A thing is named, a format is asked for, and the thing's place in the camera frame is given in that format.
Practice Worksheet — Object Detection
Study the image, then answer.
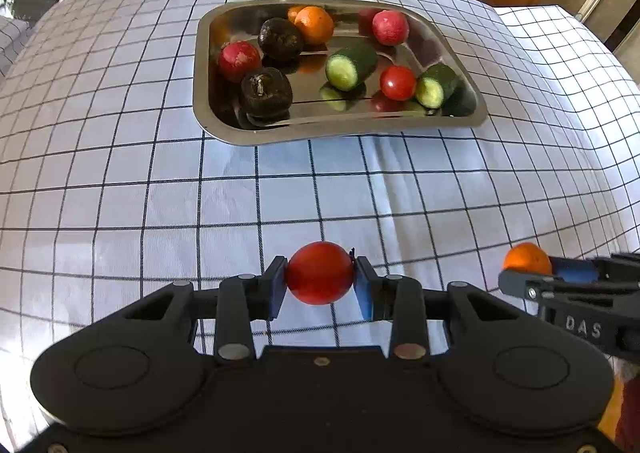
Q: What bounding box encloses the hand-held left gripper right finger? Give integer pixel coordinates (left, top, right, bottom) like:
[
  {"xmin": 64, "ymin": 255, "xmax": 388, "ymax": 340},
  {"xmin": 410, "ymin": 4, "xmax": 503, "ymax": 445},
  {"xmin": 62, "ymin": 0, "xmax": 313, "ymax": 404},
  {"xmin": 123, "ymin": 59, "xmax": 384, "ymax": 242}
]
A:
[{"xmin": 354, "ymin": 256, "xmax": 522, "ymax": 362}]

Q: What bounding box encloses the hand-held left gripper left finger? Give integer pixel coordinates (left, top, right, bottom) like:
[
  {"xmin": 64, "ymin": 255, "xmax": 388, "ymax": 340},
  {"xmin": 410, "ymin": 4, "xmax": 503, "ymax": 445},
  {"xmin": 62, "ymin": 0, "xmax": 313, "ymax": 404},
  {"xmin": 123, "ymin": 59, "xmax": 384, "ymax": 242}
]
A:
[{"xmin": 120, "ymin": 257, "xmax": 288, "ymax": 364}]

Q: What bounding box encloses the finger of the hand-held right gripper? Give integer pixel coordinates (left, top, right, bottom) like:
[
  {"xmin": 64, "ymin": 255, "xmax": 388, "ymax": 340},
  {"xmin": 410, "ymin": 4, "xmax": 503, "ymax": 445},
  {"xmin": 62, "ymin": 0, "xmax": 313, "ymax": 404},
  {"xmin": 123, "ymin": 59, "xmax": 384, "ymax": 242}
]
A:
[
  {"xmin": 498, "ymin": 269, "xmax": 617, "ymax": 304},
  {"xmin": 549, "ymin": 252, "xmax": 640, "ymax": 284}
]

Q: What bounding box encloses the orange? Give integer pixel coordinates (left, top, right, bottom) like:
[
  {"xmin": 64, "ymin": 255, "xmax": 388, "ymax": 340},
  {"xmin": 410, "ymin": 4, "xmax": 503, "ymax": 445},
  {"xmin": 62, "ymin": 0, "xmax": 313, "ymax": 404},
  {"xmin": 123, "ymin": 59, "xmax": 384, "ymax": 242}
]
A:
[{"xmin": 502, "ymin": 242, "xmax": 553, "ymax": 275}]

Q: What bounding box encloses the red tomato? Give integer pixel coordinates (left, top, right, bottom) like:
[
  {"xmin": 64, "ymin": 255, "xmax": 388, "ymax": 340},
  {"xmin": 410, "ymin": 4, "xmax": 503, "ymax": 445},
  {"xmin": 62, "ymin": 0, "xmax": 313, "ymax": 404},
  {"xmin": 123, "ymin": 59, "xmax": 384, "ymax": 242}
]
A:
[
  {"xmin": 379, "ymin": 65, "xmax": 418, "ymax": 101},
  {"xmin": 285, "ymin": 241, "xmax": 357, "ymax": 305}
]

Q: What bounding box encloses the metal tray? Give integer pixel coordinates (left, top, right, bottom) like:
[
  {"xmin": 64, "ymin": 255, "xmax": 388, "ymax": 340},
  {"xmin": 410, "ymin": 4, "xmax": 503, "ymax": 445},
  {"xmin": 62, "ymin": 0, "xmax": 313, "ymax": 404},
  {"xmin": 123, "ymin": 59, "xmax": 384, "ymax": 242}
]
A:
[{"xmin": 193, "ymin": 0, "xmax": 488, "ymax": 146}]

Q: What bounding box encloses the dark brown round fruit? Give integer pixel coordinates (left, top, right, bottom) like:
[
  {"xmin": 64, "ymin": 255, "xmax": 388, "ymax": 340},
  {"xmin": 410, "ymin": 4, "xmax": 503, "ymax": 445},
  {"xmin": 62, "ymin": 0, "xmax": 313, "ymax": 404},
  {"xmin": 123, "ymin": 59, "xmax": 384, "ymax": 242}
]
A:
[
  {"xmin": 240, "ymin": 67, "xmax": 294, "ymax": 120},
  {"xmin": 258, "ymin": 18, "xmax": 305, "ymax": 61}
]

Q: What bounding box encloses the green cucumber piece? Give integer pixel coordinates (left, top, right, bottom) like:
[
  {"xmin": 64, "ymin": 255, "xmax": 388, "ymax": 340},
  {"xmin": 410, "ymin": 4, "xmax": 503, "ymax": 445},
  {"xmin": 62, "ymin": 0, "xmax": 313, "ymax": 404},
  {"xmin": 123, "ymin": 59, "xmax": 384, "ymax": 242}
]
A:
[
  {"xmin": 325, "ymin": 46, "xmax": 379, "ymax": 92},
  {"xmin": 415, "ymin": 64, "xmax": 458, "ymax": 109}
]

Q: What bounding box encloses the red speckled round fruit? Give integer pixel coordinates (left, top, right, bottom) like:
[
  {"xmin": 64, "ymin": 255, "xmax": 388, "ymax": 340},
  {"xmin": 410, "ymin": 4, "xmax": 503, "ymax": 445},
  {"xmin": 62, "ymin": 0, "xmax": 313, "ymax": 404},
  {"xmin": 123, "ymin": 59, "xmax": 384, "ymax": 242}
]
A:
[
  {"xmin": 217, "ymin": 41, "xmax": 262, "ymax": 83},
  {"xmin": 371, "ymin": 10, "xmax": 410, "ymax": 46}
]

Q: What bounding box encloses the checked white tablecloth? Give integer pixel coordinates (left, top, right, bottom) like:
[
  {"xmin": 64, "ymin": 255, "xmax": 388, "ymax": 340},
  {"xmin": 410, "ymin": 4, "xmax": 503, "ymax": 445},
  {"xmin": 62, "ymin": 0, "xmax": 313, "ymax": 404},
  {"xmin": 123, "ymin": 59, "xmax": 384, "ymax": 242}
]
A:
[{"xmin": 0, "ymin": 0, "xmax": 640, "ymax": 441}]

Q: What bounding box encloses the small orange mandarin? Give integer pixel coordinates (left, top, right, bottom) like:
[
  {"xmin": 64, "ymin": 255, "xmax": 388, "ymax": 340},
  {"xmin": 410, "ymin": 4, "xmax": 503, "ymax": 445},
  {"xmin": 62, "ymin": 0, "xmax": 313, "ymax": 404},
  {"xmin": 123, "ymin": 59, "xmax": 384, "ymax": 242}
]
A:
[{"xmin": 293, "ymin": 6, "xmax": 335, "ymax": 45}]

